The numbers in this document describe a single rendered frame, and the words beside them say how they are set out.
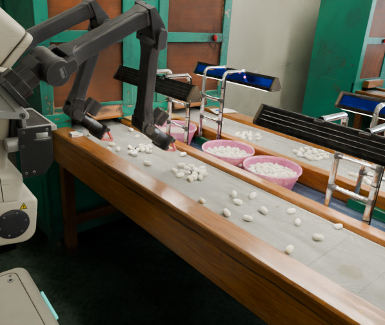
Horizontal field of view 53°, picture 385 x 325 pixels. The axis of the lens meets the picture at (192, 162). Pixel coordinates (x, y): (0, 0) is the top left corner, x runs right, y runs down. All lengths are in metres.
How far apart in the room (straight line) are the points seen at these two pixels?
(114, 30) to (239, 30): 2.85
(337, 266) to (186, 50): 1.81
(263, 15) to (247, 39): 0.30
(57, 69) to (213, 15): 1.79
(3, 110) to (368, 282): 1.08
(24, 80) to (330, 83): 3.56
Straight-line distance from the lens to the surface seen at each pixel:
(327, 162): 2.04
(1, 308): 1.77
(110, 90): 2.34
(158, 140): 1.61
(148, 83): 1.41
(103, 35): 1.20
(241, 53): 4.05
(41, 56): 1.14
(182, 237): 1.36
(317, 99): 4.39
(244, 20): 4.02
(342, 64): 4.23
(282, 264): 1.14
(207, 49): 2.76
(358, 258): 1.30
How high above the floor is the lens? 1.41
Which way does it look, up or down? 22 degrees down
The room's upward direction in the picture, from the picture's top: 4 degrees clockwise
